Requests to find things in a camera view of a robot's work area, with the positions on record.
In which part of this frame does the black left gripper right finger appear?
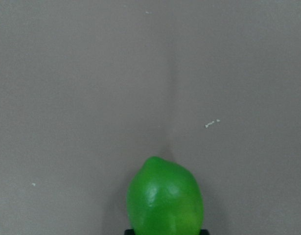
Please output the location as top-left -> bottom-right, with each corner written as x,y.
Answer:
199,229 -> 210,235

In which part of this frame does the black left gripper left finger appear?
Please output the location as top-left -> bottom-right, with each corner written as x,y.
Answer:
124,229 -> 135,235

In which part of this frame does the green lime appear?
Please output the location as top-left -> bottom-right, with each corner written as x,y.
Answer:
126,156 -> 204,235

